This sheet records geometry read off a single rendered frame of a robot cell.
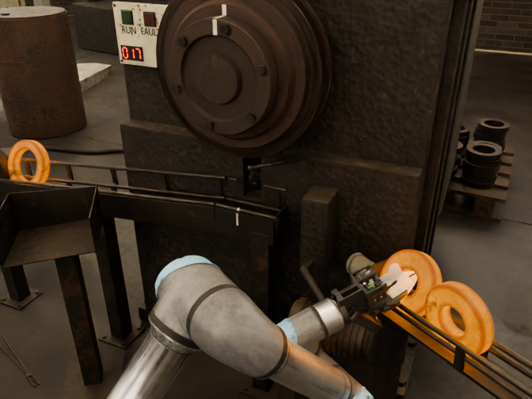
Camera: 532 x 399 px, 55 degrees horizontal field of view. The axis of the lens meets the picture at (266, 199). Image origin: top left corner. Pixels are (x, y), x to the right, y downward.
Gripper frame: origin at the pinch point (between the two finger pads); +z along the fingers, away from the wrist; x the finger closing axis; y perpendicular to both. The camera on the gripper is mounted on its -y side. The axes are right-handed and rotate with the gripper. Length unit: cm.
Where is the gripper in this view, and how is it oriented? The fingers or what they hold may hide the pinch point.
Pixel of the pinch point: (412, 277)
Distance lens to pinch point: 124.8
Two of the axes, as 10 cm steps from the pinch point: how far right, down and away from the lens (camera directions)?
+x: -3.9, -5.0, 7.8
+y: -2.4, -7.6, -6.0
